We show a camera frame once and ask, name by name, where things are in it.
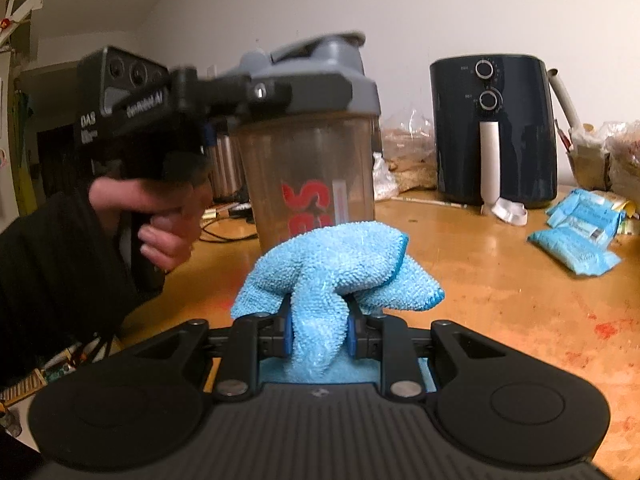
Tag light blue microfibre cloth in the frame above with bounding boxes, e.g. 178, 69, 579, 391
231, 221, 445, 384

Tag grey lidded shaker bottle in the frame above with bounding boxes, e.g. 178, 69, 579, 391
232, 32, 381, 252

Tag black sleeved left forearm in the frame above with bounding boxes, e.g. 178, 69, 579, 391
1, 190, 160, 388

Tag person left hand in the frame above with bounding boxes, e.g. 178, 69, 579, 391
88, 177, 213, 272

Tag clear plastic bag left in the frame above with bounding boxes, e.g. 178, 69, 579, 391
373, 106, 437, 202

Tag blue wet wipes pack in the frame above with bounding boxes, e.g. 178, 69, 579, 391
527, 226, 622, 276

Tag black air fryer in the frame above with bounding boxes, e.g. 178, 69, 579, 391
430, 54, 558, 208

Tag clear plastic food bags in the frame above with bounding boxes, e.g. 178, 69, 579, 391
568, 120, 639, 206

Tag white crumpled strap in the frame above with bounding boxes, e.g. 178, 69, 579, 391
480, 196, 530, 227

